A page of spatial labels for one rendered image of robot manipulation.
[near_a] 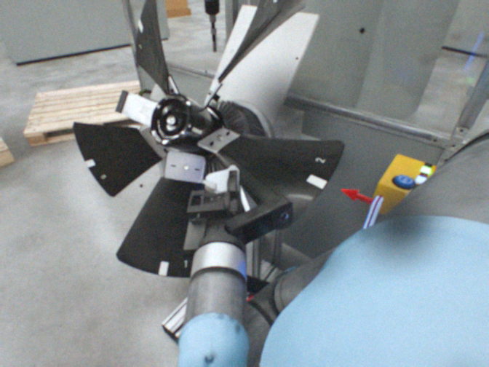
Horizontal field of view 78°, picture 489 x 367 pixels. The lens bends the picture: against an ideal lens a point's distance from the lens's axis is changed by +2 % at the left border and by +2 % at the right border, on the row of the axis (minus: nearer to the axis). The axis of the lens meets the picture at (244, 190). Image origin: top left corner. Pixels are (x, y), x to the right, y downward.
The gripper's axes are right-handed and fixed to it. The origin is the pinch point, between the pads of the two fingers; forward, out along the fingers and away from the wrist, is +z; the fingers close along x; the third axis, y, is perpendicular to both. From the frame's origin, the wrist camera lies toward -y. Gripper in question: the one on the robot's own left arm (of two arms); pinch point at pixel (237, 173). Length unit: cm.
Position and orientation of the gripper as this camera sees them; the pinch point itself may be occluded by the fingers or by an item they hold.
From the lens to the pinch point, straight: 58.7
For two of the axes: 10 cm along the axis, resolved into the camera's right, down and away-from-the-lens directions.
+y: -9.9, 0.9, 0.7
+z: 0.0, -6.4, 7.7
